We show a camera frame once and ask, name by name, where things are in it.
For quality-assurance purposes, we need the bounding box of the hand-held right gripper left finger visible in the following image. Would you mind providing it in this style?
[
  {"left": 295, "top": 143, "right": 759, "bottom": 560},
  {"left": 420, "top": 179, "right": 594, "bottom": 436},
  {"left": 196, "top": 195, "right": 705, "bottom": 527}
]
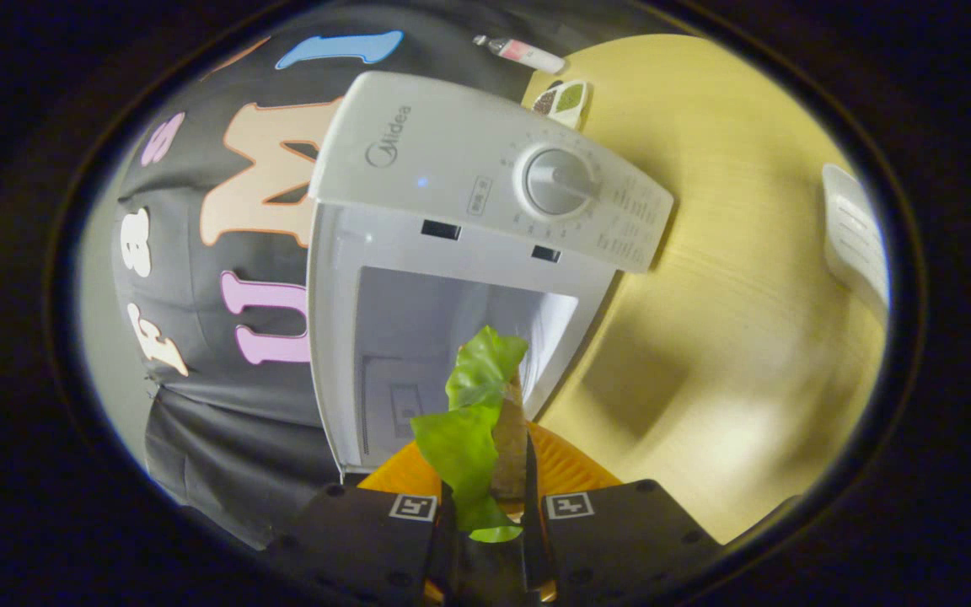
[{"left": 266, "top": 434, "right": 458, "bottom": 604}]

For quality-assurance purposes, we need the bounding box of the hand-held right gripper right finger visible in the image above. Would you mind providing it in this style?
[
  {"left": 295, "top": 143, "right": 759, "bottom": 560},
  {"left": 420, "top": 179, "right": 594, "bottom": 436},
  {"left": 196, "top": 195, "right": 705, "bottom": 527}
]
[{"left": 523, "top": 422, "right": 722, "bottom": 604}]

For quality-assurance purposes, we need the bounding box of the lettuce sandwich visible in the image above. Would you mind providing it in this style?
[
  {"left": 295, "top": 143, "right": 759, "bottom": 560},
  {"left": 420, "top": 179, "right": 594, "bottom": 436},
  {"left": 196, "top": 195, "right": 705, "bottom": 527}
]
[{"left": 410, "top": 326, "right": 531, "bottom": 544}]

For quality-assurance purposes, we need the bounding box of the white microwave oven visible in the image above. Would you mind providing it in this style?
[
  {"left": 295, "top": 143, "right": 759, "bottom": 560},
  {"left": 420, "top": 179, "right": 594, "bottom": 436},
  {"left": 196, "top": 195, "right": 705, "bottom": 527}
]
[{"left": 307, "top": 72, "right": 676, "bottom": 475}]

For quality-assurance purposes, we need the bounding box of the white divided sauce dish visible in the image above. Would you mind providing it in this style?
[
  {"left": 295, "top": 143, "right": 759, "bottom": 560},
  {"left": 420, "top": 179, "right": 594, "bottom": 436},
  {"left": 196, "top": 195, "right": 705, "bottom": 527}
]
[{"left": 532, "top": 79, "right": 589, "bottom": 132}]

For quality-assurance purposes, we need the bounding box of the white ribbed plastic tray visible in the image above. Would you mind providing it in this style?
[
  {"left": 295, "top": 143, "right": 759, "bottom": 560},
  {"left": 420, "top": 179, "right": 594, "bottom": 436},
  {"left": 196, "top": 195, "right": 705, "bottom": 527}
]
[{"left": 823, "top": 164, "right": 891, "bottom": 325}]

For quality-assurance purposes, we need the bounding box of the clear bottle pink label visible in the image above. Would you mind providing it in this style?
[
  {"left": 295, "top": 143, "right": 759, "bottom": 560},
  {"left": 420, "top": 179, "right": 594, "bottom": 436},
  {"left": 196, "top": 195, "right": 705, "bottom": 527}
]
[{"left": 473, "top": 34, "right": 567, "bottom": 75}]

